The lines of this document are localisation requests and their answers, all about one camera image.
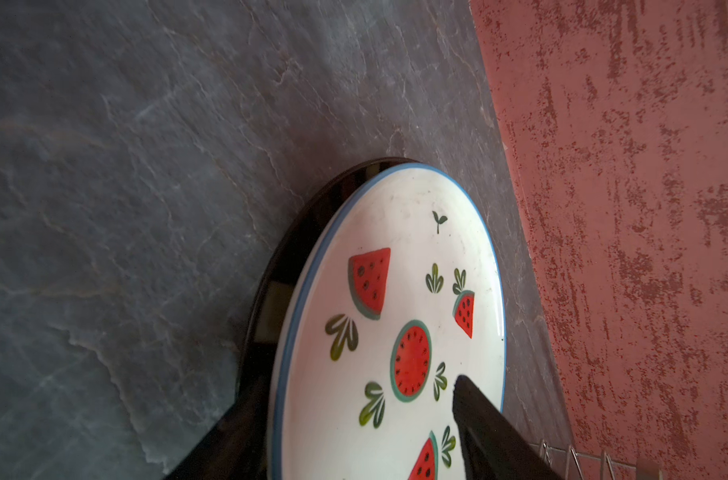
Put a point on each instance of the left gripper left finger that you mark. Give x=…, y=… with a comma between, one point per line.
x=235, y=447

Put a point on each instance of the watermelon pattern plate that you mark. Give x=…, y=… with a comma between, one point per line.
x=401, y=295

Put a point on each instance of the metal wire dish rack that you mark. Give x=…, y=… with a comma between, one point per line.
x=570, y=463

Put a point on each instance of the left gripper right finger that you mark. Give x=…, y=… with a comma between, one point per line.
x=491, y=446

